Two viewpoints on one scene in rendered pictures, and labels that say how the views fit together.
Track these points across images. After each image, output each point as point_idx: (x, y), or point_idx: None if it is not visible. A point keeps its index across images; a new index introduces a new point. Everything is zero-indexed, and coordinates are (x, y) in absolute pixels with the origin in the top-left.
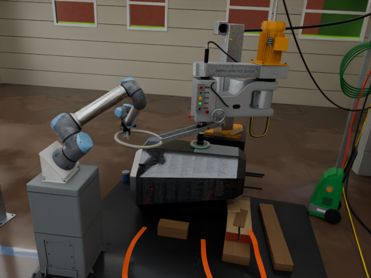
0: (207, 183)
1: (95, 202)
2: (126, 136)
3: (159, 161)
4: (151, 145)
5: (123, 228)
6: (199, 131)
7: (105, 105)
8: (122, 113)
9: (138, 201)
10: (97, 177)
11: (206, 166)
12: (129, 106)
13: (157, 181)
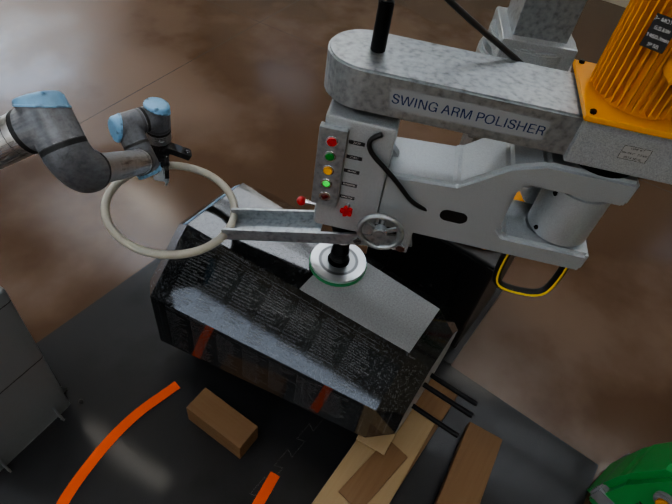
0: (304, 383)
1: (6, 359)
2: (160, 179)
3: (211, 281)
4: (176, 251)
5: (135, 369)
6: (329, 239)
7: None
8: (125, 135)
9: (163, 337)
10: (2, 313)
11: (315, 344)
12: (156, 111)
13: (194, 325)
